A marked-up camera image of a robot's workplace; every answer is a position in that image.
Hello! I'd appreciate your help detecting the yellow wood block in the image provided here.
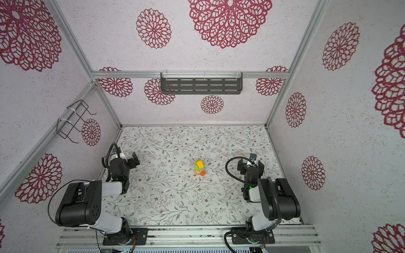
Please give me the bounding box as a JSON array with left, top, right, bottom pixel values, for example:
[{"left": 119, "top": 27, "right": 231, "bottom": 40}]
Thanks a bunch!
[{"left": 196, "top": 160, "right": 205, "bottom": 169}]

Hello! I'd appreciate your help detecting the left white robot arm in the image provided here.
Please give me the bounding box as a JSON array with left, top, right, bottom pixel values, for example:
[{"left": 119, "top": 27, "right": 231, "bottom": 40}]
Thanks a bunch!
[{"left": 55, "top": 152, "right": 140, "bottom": 245}]

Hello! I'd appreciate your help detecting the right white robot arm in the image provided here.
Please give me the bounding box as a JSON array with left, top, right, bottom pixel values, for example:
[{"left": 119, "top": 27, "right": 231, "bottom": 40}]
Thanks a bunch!
[{"left": 232, "top": 158, "right": 301, "bottom": 244}]

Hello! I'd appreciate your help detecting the black wire wall basket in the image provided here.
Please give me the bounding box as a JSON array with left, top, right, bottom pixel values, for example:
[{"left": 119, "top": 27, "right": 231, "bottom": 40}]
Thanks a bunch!
[{"left": 55, "top": 100, "right": 96, "bottom": 144}]

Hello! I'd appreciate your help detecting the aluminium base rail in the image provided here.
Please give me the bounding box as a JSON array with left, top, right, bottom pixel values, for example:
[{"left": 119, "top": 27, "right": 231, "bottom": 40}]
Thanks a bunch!
[{"left": 55, "top": 224, "right": 322, "bottom": 249}]

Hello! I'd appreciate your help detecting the dark grey wall shelf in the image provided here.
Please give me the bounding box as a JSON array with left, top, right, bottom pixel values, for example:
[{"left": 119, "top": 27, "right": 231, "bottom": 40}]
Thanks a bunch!
[{"left": 160, "top": 72, "right": 243, "bottom": 95}]

